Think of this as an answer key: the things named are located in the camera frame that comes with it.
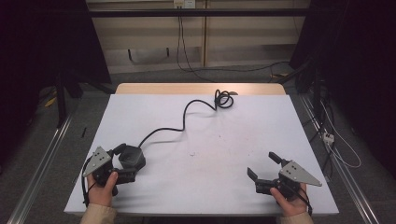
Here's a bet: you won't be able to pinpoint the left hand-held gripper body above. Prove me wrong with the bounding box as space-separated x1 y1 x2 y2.
82 146 121 198

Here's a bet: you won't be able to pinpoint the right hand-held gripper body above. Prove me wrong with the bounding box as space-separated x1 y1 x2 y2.
254 160 323 201

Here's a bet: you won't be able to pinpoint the black power adapter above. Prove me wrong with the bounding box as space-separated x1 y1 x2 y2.
118 146 147 173

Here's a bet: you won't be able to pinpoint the black adapter cable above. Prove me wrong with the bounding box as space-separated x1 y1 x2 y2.
137 89 235 148

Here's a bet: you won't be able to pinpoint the person's right hand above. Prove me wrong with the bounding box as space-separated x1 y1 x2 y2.
269 182 309 218

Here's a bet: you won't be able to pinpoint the person's left hand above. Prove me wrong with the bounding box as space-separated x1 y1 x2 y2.
86 170 120 208

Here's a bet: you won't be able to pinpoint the white table mat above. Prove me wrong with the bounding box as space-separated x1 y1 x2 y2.
64 93 340 217

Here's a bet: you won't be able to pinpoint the white power strip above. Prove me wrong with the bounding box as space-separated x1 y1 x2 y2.
322 132 336 147

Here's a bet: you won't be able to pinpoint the black metal stand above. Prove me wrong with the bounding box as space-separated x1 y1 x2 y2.
311 54 323 126

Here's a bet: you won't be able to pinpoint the wooden table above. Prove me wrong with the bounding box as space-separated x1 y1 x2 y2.
114 82 287 96

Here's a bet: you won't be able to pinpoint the black curtain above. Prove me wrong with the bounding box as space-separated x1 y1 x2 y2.
289 0 396 171
0 0 112 169

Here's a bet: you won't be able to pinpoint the black horizontal bar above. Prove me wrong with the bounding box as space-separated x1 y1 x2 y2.
88 7 312 19

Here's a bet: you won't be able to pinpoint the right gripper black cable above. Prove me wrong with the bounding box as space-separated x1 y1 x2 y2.
288 182 314 217

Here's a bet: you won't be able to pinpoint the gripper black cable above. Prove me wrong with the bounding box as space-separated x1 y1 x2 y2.
288 182 314 217
80 157 97 207

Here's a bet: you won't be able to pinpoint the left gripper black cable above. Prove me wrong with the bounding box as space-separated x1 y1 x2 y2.
80 157 97 207

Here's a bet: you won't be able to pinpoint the metal floor rail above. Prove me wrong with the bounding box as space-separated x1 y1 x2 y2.
299 93 381 224
7 114 75 224

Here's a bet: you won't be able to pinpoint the white cable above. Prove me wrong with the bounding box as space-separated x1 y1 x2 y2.
319 98 362 170

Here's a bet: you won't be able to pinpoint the black hanging wall cables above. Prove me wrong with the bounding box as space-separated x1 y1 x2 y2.
176 7 217 83

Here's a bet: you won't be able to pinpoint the white wall socket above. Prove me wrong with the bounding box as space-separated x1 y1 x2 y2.
173 0 197 9

